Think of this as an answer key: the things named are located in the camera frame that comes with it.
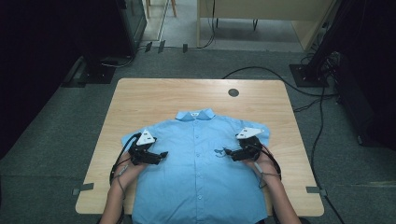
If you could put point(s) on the light blue button-up shirt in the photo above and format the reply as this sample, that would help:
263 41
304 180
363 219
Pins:
196 186

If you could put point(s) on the person's left hand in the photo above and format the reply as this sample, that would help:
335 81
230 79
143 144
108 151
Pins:
127 172

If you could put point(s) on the black flat stand base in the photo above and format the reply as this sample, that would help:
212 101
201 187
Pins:
93 76

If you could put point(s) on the light wooden desk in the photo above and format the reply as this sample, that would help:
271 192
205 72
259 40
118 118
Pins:
264 7

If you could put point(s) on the person's right hand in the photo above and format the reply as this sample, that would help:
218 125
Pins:
264 169

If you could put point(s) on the grey tape strip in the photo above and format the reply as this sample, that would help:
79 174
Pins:
83 188
315 189

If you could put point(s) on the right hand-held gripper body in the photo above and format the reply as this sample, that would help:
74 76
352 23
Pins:
249 149

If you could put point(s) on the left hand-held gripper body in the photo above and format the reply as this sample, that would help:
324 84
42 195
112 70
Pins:
144 154

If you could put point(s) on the black equipment rack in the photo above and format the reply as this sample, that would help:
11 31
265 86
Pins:
358 99

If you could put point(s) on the glass-front cabinet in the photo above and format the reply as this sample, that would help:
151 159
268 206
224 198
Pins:
135 18

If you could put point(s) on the small dark floor tape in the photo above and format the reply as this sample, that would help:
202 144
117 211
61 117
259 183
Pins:
185 48
148 47
161 46

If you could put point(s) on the thin black metal leg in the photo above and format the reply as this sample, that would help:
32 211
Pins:
255 25

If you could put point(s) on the wooden chair legs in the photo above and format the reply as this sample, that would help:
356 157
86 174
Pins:
173 7

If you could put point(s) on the black square stand base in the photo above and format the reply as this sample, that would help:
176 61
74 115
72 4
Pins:
306 76

